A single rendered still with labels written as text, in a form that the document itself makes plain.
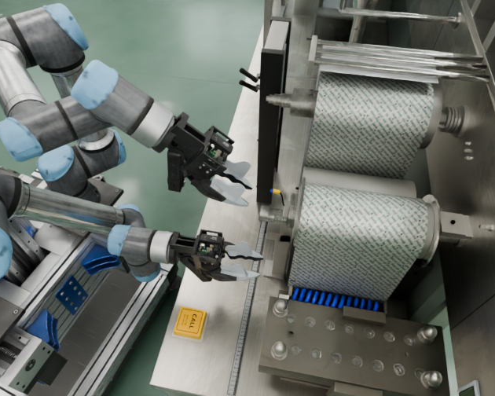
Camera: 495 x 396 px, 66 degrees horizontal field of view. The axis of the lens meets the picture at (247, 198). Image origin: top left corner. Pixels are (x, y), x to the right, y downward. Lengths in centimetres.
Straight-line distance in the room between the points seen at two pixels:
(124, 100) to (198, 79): 269
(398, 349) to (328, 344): 16
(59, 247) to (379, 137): 113
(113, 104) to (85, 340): 140
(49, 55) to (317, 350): 94
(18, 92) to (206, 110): 228
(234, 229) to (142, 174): 150
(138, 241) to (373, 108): 60
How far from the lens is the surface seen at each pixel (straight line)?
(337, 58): 90
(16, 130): 74
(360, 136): 89
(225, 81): 329
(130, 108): 65
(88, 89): 65
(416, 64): 91
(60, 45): 109
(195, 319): 105
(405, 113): 88
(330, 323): 95
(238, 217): 122
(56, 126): 74
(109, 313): 192
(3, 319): 135
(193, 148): 67
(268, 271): 111
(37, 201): 95
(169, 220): 235
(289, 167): 136
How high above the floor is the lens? 190
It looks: 52 degrees down
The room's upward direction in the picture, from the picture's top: straight up
